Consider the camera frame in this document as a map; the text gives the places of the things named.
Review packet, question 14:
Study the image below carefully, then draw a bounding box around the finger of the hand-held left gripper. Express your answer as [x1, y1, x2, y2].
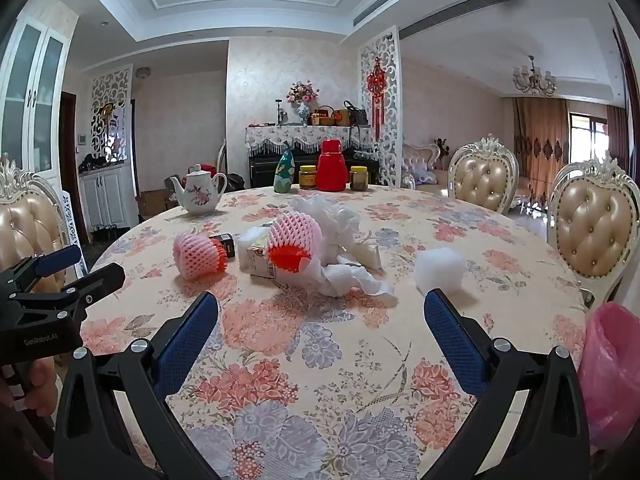
[10, 262, 127, 312]
[0, 245, 83, 293]

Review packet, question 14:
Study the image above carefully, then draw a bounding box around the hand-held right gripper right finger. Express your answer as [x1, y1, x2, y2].
[424, 288, 591, 480]

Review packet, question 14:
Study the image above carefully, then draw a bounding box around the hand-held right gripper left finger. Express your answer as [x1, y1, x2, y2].
[52, 291, 221, 480]

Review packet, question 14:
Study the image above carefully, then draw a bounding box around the white foam block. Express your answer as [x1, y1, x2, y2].
[415, 249, 468, 297]

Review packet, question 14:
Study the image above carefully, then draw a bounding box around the pink plastic bag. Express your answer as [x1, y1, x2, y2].
[577, 302, 640, 453]

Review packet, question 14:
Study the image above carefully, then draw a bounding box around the person's left hand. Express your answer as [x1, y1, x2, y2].
[0, 359, 65, 428]

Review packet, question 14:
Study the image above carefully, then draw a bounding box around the beige tufted dining chair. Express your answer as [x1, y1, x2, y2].
[546, 151, 636, 306]
[447, 135, 519, 216]
[0, 152, 68, 281]

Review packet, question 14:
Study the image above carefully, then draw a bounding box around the low white cabinet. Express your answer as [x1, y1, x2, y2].
[79, 162, 138, 243]

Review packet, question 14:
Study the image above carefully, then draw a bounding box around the small pink foam fruit net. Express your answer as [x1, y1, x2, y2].
[173, 232, 230, 281]

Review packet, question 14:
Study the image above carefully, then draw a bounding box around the cardboard box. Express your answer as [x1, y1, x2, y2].
[137, 189, 173, 218]

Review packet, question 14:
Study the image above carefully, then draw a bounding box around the small black box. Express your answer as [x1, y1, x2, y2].
[209, 232, 237, 259]

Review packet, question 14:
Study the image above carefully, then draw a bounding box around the white paper carton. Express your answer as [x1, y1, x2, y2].
[237, 237, 283, 279]

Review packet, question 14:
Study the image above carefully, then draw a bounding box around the crumpled white tissue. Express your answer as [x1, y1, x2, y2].
[320, 252, 396, 298]

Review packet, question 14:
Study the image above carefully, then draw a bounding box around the white floral teapot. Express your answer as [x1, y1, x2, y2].
[169, 164, 228, 214]

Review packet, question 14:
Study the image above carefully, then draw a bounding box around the floral tablecloth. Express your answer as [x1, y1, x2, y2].
[80, 187, 587, 480]

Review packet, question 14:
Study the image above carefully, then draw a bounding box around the large pink foam fruit net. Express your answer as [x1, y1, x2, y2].
[268, 212, 323, 272]

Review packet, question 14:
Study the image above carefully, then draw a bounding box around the white glass-door cabinet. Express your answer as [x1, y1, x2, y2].
[0, 14, 80, 173]

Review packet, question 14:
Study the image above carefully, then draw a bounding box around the crumpled white plastic bag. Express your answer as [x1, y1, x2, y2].
[290, 195, 363, 256]

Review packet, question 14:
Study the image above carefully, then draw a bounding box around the white lattice screen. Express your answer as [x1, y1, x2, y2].
[90, 64, 135, 166]
[357, 25, 403, 188]

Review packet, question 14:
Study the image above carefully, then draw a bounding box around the black piano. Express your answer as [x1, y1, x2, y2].
[248, 147, 383, 191]

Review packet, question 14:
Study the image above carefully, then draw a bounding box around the pale tufted sofa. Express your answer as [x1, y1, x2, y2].
[402, 141, 453, 188]

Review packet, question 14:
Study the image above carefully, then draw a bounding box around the green painted bottle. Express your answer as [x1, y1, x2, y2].
[273, 142, 297, 194]

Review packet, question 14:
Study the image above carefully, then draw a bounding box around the red thermos jug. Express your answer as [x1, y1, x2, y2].
[316, 140, 348, 192]

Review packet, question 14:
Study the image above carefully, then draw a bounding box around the brown patterned curtain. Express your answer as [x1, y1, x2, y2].
[514, 96, 571, 211]

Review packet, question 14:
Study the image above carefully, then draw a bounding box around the floral fringed piano cover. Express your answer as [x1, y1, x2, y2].
[245, 125, 383, 157]

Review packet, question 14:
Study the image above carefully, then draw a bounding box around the window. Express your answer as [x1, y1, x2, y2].
[570, 114, 608, 166]

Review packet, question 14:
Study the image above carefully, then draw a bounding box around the black handbag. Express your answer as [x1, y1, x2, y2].
[343, 100, 369, 126]

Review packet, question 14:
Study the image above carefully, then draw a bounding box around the plain brown curtain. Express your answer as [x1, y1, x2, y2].
[606, 105, 628, 173]

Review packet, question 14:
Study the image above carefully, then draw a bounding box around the vase of pink flowers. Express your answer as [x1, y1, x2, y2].
[286, 80, 321, 125]

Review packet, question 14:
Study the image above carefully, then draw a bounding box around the chandelier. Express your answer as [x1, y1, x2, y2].
[511, 54, 557, 97]

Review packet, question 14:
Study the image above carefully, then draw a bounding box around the ceiling air vent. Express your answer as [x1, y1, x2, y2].
[352, 0, 556, 28]

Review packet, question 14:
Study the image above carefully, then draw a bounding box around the red knot wall hanging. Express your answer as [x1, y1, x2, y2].
[366, 57, 386, 141]

